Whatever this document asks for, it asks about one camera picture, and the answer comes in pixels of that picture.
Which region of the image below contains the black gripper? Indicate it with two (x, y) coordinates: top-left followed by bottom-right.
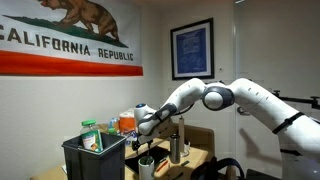
(131, 135), (156, 156)

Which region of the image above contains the dark grey laptop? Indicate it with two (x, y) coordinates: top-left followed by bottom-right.
(125, 145), (172, 175)

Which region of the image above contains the white mug green logo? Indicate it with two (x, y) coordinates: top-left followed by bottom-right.
(138, 155), (156, 180)

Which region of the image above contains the red pen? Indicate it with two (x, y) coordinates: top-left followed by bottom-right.
(156, 160), (170, 173)

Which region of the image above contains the orange box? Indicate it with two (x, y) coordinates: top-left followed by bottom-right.
(118, 108), (138, 138)

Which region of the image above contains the steel thermos bottle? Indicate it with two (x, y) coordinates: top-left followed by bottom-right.
(169, 133), (181, 165)

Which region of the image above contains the green canister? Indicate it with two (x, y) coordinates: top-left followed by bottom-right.
(107, 117), (121, 135)

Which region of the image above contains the tall steel cylinder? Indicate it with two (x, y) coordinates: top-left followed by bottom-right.
(178, 115), (186, 157)

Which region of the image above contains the dark grey plastic bin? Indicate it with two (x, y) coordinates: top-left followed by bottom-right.
(61, 132), (128, 180)

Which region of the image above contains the green capped plastic bottle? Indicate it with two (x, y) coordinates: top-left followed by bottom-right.
(79, 119), (104, 153)

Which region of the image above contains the framed blue blueprint picture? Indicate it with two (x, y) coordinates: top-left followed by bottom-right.
(169, 17), (215, 81)

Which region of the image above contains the California Republic bear flag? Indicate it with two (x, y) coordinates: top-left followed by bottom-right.
(0, 0), (144, 77)

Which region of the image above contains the white door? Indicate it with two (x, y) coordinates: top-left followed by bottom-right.
(233, 0), (320, 178)

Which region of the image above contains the black bag with strap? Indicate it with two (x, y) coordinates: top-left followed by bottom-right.
(190, 156), (246, 180)

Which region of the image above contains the silver door lever handle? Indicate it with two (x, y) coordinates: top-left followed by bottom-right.
(236, 106), (251, 117)

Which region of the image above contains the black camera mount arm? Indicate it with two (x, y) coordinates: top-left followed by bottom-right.
(271, 89), (320, 110)

